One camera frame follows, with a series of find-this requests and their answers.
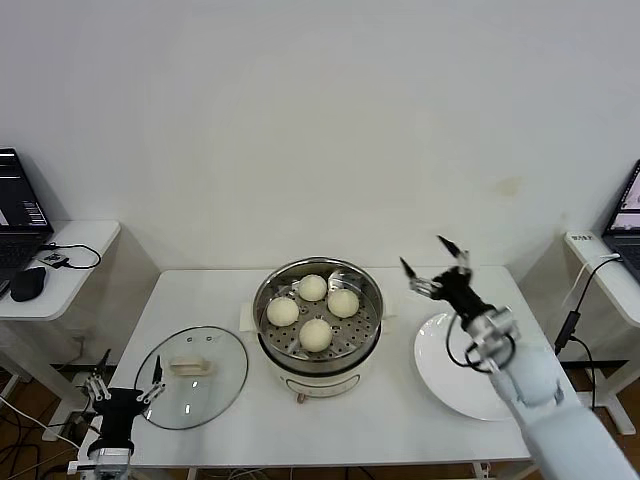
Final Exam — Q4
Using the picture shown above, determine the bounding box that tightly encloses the black laptop cable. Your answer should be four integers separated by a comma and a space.
574, 257, 624, 316

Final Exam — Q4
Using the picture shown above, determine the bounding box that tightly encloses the black computer mouse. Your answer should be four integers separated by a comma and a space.
10, 266, 49, 303

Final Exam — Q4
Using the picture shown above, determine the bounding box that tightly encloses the white steamed baozi bun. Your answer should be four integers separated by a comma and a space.
298, 318, 333, 354
298, 273, 329, 303
266, 297, 300, 328
326, 288, 360, 319

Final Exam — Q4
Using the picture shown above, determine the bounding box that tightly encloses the small black patterned device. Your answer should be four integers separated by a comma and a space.
39, 251, 70, 271

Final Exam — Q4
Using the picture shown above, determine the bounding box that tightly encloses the stainless steel steamer basket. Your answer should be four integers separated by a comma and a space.
252, 257, 385, 362

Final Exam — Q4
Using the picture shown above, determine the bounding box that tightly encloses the white floor cable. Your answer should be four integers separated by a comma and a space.
0, 394, 81, 446

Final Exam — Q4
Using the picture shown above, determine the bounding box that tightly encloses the black inline adapter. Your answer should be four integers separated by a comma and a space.
554, 312, 581, 355

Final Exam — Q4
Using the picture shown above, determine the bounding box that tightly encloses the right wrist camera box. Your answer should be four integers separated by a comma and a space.
491, 305, 517, 334

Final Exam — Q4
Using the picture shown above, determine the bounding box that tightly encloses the black open laptop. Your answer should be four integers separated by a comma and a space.
0, 147, 56, 284
602, 160, 640, 281

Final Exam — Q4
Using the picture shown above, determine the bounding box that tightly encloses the cream electric cooking pot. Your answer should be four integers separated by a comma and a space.
239, 289, 401, 405

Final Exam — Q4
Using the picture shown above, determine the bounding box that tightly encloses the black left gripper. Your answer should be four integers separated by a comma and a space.
83, 348, 167, 444

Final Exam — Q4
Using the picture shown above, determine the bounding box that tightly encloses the thin black looped cable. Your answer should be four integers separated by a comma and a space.
44, 242, 104, 271

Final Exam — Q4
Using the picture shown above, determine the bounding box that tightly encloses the white round plate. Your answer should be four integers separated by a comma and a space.
413, 312, 540, 422

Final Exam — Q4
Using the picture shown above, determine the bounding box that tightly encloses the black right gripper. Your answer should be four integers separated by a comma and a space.
398, 234, 489, 321

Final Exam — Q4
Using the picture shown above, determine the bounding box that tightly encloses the white side desk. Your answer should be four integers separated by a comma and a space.
0, 220, 123, 441
564, 230, 640, 435

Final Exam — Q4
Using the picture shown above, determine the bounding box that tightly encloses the black hanging cable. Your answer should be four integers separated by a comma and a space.
567, 334, 599, 411

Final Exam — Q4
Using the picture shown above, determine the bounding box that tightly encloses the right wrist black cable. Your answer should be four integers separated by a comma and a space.
446, 312, 517, 374

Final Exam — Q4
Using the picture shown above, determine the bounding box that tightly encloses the glass lid with cream handle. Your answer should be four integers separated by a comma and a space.
134, 325, 250, 431

